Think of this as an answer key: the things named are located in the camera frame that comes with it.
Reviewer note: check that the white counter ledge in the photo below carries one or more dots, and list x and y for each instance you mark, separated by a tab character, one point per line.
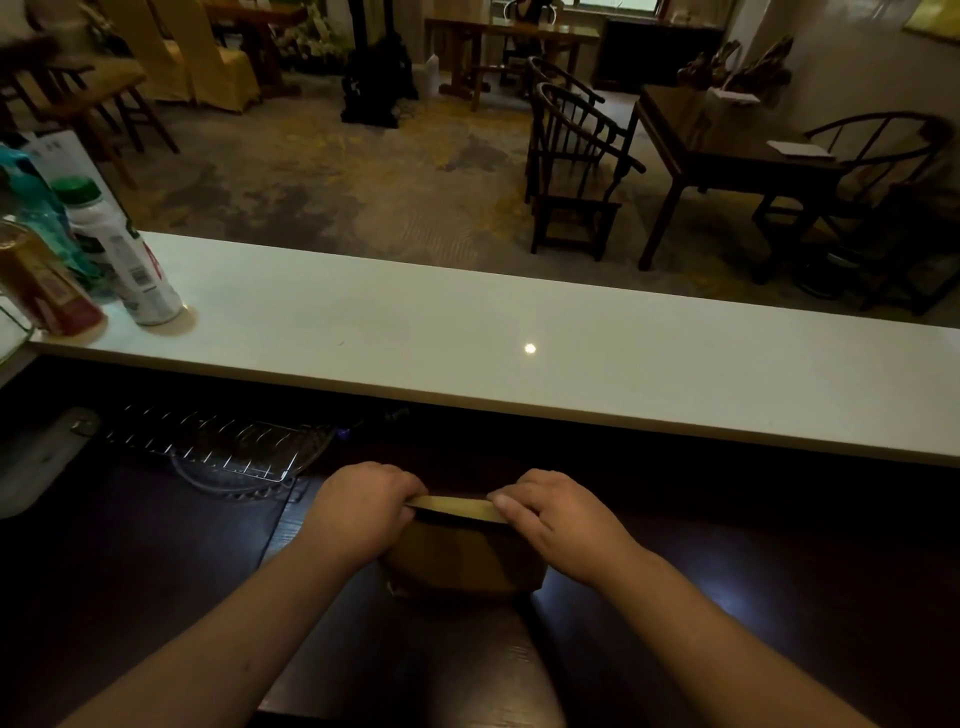
525	345

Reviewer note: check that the dark wooden cabinet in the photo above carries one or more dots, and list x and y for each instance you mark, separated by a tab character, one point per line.
656	52

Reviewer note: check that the wooden stool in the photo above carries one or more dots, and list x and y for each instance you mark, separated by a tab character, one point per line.
90	101

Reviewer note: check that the person's left hand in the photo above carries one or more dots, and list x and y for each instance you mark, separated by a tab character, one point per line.
360	517

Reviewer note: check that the long wooden tea table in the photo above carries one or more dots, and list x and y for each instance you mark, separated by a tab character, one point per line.
514	45

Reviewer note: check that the person's left forearm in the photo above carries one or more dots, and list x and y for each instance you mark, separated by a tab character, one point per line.
225	645

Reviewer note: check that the person's right hand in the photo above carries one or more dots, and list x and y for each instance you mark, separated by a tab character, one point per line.
574	525

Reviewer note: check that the dark wooden round-back armchair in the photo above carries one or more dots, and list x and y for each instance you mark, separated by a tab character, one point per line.
862	195

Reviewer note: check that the yellow covered chair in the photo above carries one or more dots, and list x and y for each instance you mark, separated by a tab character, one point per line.
146	49
214	56

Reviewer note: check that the person's left fingers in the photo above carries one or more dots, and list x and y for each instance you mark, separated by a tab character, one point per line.
401	486

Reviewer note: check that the person's right fingers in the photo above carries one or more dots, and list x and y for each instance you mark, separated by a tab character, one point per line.
517	502

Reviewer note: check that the black floor stand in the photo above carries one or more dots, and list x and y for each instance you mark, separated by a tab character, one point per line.
379	71

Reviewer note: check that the carved wooden root ornament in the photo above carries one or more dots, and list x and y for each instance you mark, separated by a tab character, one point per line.
739	69

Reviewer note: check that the white paper sheet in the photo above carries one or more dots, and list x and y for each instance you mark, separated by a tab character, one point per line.
799	148

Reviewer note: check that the amber drink bottle red label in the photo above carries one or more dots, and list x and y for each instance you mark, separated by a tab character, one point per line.
45	281

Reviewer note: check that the person's right forearm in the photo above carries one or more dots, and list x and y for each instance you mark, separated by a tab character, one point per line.
720	645

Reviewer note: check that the teal plastic bottle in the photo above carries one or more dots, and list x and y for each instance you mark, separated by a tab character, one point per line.
45	217

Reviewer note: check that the light wooden desk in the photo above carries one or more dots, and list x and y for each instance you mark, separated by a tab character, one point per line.
251	37

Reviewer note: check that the white bottle with green cap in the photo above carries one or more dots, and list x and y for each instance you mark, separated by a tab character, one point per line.
124	251

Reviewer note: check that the dark wooden square table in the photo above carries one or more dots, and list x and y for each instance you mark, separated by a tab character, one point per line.
720	150

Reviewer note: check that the brown paper bag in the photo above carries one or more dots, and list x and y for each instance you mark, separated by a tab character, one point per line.
461	551

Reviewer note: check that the white folded card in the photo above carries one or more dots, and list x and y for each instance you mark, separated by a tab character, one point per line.
731	94

